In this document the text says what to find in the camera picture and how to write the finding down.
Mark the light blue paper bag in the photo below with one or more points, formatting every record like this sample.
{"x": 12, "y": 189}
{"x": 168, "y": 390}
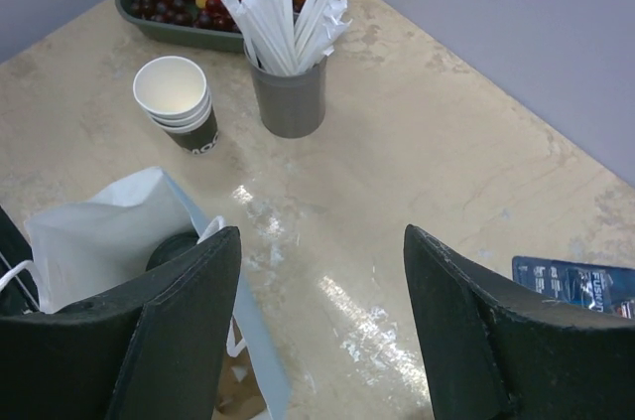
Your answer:
{"x": 73, "y": 252}

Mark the stack of paper cups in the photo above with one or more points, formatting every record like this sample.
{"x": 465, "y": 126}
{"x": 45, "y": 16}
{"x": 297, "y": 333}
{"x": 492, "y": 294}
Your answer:
{"x": 174, "y": 93}

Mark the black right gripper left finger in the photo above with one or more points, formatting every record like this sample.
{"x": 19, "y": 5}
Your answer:
{"x": 150, "y": 348}

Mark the dark purple grape bunch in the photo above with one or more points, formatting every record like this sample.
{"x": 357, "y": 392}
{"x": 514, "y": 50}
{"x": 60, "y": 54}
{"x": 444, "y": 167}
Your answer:
{"x": 201, "y": 14}

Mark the black plastic cup lid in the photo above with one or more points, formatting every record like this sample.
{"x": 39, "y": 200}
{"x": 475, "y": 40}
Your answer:
{"x": 171, "y": 248}

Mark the metal straw holder tin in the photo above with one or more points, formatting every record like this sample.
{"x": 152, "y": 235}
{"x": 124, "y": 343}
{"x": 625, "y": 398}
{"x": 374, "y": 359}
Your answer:
{"x": 290, "y": 107}

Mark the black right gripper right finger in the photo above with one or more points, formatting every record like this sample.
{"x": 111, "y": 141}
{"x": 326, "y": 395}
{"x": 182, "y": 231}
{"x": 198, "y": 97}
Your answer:
{"x": 493, "y": 349}

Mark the blue card package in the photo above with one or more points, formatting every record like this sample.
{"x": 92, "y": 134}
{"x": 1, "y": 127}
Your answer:
{"x": 605, "y": 289}

